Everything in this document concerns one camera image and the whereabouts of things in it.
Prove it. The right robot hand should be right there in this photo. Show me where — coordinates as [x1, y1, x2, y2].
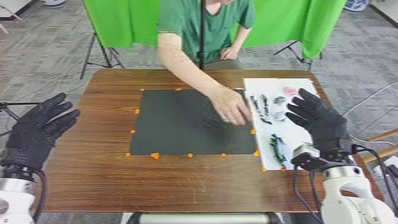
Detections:
[284, 88, 352, 155]

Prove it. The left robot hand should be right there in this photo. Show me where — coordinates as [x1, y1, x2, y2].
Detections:
[0, 92, 82, 172]

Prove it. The dark mat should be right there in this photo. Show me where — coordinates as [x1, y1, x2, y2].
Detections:
[128, 89, 259, 157]

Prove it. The person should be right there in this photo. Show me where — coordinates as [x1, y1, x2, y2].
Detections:
[154, 0, 259, 127]

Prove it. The white sheet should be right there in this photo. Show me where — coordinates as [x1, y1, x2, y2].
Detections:
[242, 77, 325, 172]

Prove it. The pink flower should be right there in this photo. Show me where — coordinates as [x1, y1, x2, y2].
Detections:
[281, 86, 302, 98]

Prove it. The black tripod stand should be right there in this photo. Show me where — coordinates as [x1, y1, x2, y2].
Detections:
[78, 30, 126, 80]
[272, 40, 325, 72]

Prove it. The black upright pole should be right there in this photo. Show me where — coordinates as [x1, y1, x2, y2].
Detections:
[197, 0, 208, 71]

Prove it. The pale grey bar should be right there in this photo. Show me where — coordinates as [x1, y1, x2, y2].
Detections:
[121, 212, 288, 224]

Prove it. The black cable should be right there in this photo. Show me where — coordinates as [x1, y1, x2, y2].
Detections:
[350, 143, 398, 214]

